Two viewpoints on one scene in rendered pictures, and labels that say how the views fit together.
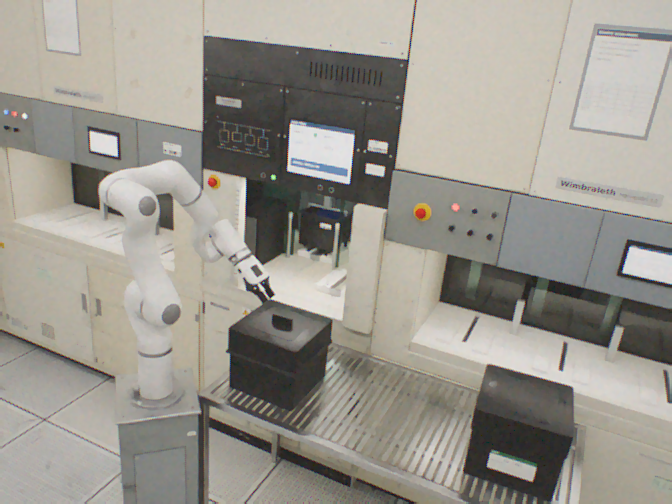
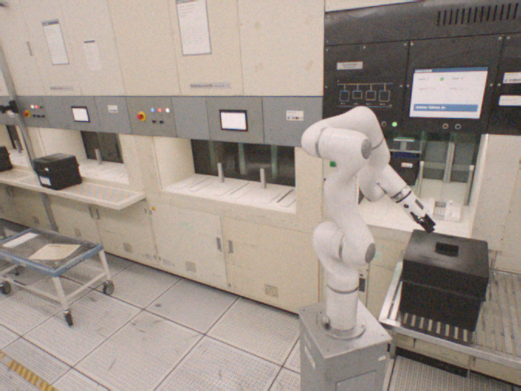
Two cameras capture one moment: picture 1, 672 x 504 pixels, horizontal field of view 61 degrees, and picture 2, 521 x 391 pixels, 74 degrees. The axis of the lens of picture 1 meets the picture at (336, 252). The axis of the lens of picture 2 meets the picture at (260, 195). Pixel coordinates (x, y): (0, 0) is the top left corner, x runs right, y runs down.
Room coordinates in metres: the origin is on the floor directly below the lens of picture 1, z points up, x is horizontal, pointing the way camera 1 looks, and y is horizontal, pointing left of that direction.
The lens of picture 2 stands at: (0.57, 0.75, 1.77)
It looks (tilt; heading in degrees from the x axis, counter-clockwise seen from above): 22 degrees down; 7
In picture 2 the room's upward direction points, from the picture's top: 3 degrees counter-clockwise
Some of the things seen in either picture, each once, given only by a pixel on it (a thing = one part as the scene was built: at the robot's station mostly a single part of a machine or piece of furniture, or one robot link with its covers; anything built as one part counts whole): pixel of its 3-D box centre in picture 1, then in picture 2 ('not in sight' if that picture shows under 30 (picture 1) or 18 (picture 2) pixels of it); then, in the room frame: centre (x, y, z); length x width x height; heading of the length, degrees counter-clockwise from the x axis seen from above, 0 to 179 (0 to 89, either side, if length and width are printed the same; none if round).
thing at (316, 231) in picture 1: (326, 221); (401, 162); (2.89, 0.07, 1.06); 0.24 x 0.20 x 0.32; 67
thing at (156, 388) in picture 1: (155, 370); (341, 303); (1.69, 0.60, 0.85); 0.19 x 0.19 x 0.18
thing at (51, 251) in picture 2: not in sight; (55, 250); (2.70, 2.65, 0.47); 0.31 x 0.23 x 0.02; 88
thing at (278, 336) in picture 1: (281, 331); (445, 257); (1.84, 0.17, 0.98); 0.29 x 0.29 x 0.13; 66
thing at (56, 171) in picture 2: not in sight; (57, 171); (3.29, 2.90, 0.93); 0.30 x 0.28 x 0.26; 64
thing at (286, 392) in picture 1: (279, 361); (440, 284); (1.84, 0.17, 0.85); 0.28 x 0.28 x 0.17; 66
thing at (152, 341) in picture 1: (148, 314); (336, 254); (1.71, 0.62, 1.07); 0.19 x 0.12 x 0.24; 51
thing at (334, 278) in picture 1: (344, 283); (439, 209); (2.49, -0.05, 0.89); 0.22 x 0.21 x 0.04; 157
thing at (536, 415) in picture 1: (518, 429); not in sight; (1.52, -0.64, 0.89); 0.29 x 0.29 x 0.25; 71
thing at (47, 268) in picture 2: not in sight; (53, 268); (2.80, 2.80, 0.24); 0.97 x 0.52 x 0.48; 69
